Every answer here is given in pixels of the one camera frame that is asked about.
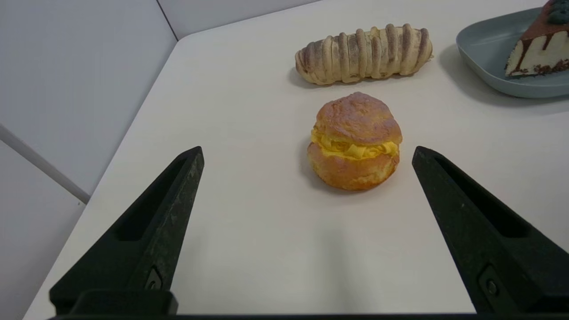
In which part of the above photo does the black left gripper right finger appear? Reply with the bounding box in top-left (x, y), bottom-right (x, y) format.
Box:
top-left (412, 146), bottom-right (569, 314)

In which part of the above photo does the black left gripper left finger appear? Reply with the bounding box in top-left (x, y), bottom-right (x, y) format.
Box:
top-left (49, 146), bottom-right (205, 314)

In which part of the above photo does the chocolate blueberry cake slice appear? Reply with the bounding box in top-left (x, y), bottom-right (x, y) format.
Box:
top-left (505, 0), bottom-right (569, 77)

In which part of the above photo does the grey rounded square dish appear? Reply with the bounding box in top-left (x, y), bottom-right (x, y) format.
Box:
top-left (456, 7), bottom-right (569, 99)

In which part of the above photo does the cream puff with yellow filling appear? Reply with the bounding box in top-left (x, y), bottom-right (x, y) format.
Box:
top-left (307, 92), bottom-right (403, 192)

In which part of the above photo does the striped twisted bread loaf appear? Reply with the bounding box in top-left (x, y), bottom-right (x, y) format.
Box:
top-left (295, 23), bottom-right (433, 86)

